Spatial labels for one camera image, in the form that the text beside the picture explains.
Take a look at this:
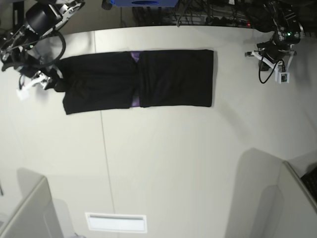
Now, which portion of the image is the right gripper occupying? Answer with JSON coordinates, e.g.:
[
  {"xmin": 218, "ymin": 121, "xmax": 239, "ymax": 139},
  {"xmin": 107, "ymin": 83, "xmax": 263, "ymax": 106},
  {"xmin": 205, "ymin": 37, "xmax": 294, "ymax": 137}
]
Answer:
[{"xmin": 17, "ymin": 66, "xmax": 67, "ymax": 93}]

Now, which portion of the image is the black power strip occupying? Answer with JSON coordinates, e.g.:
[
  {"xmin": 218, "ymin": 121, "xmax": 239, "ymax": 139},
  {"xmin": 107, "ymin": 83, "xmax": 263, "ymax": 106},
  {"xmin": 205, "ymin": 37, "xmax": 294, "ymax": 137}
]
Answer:
[{"xmin": 210, "ymin": 17, "xmax": 251, "ymax": 28}]

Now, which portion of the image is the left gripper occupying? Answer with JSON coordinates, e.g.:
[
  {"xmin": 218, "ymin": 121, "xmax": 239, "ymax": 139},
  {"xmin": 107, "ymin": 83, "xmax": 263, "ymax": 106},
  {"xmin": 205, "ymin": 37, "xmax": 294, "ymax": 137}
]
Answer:
[{"xmin": 245, "ymin": 41, "xmax": 297, "ymax": 72}]

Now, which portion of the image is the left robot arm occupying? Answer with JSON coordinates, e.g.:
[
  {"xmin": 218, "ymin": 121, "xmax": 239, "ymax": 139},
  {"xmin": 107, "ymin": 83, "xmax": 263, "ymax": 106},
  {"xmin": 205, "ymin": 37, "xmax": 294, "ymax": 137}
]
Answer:
[{"xmin": 245, "ymin": 0, "xmax": 304, "ymax": 71}]

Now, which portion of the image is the black T-shirt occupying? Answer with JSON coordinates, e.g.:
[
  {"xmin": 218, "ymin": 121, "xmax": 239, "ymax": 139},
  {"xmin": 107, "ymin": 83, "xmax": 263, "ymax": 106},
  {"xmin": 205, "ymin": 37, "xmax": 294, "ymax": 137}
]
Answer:
[{"xmin": 57, "ymin": 50, "xmax": 214, "ymax": 115}]

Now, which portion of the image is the black keyboard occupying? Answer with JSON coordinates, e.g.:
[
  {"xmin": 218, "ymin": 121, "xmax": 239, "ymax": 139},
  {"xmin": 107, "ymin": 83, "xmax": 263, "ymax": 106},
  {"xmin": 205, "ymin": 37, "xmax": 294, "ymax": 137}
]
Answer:
[{"xmin": 301, "ymin": 168, "xmax": 317, "ymax": 201}]

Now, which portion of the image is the blue box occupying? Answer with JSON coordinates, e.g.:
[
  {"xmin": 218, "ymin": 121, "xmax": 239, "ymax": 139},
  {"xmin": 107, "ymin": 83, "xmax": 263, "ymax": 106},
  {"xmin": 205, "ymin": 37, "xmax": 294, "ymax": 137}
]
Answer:
[{"xmin": 110, "ymin": 0, "xmax": 178, "ymax": 7}]

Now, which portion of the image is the grey left partition panel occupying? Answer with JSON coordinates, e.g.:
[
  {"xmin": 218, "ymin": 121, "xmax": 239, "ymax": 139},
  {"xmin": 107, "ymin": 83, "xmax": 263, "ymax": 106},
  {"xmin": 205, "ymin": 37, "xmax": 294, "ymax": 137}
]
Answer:
[{"xmin": 0, "ymin": 177, "xmax": 64, "ymax": 238}]

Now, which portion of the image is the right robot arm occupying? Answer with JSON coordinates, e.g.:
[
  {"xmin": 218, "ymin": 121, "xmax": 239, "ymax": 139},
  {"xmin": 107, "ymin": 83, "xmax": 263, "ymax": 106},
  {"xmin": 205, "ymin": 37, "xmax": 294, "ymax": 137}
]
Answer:
[{"xmin": 0, "ymin": 0, "xmax": 85, "ymax": 98}]

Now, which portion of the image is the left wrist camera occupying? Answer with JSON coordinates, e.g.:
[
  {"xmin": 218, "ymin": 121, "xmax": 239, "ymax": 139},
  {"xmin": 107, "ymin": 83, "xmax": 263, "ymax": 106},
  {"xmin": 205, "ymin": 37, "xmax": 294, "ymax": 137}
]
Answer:
[{"xmin": 275, "ymin": 71, "xmax": 290, "ymax": 84}]

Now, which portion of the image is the grey partition panel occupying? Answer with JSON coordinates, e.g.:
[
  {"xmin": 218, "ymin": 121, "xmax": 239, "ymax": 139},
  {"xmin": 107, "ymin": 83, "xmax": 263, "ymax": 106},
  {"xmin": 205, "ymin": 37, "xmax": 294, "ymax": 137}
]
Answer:
[
  {"xmin": 259, "ymin": 161, "xmax": 317, "ymax": 238},
  {"xmin": 0, "ymin": 177, "xmax": 64, "ymax": 238}
]

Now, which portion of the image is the grey right partition panel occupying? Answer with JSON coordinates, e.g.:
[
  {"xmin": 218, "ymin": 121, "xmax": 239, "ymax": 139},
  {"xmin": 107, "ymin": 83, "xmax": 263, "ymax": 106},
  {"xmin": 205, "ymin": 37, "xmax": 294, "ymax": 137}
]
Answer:
[{"xmin": 259, "ymin": 161, "xmax": 317, "ymax": 238}]

